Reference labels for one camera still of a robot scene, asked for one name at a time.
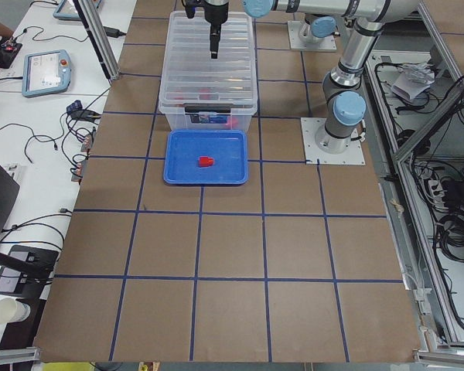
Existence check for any near teach pendant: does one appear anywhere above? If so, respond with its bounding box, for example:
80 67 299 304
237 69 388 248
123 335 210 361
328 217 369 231
22 49 72 97

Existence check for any red block from tray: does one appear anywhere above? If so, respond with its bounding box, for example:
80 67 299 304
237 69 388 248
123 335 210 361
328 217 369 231
198 156 215 168

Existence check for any teach pendant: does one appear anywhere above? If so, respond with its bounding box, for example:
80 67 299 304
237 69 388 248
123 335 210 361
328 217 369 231
53 0 80 21
22 49 72 97

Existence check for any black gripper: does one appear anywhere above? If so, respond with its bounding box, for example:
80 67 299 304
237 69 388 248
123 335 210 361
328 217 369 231
203 0 229 59

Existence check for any black box latch handle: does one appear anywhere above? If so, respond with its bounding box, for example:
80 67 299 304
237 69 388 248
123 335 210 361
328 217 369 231
184 104 231 115

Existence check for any black power adapter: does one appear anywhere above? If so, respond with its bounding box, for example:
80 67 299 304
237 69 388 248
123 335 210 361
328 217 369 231
104 26 127 38

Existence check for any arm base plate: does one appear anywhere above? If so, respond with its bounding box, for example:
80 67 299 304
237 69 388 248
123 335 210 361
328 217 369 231
287 21 337 53
301 117 366 165

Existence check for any white paper cup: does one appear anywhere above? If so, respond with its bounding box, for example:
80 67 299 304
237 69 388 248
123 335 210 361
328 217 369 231
0 298 31 325

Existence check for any aluminium frame post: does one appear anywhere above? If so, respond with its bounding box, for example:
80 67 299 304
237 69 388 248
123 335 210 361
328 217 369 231
73 0 120 81

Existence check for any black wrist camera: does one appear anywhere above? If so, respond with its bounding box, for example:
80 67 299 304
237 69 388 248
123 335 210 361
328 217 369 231
181 0 200 19

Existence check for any blue plastic tray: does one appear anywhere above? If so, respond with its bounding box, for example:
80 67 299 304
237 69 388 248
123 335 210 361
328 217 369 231
163 130 249 186

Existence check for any clear plastic storage box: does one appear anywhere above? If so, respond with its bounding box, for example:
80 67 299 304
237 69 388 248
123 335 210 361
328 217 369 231
158 11 258 131

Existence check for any far teach pendant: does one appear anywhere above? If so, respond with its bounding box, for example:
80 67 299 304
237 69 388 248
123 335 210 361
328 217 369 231
53 0 80 21

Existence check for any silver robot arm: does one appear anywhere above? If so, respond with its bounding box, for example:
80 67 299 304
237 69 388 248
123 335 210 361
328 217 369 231
182 0 337 59
243 1 418 155

